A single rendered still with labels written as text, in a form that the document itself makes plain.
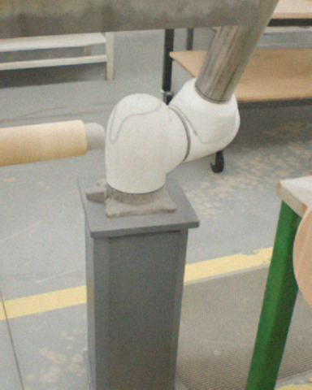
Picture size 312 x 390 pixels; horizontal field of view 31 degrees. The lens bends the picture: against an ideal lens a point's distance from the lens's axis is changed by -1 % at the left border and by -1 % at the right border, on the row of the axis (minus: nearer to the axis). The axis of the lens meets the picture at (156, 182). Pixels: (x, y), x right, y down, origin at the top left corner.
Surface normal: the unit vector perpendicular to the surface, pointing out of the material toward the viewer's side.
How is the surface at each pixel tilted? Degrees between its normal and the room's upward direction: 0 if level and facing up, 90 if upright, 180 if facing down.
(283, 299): 90
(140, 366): 90
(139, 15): 90
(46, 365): 0
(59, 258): 0
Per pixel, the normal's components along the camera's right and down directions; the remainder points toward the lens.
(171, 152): 0.66, 0.37
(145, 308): 0.23, 0.48
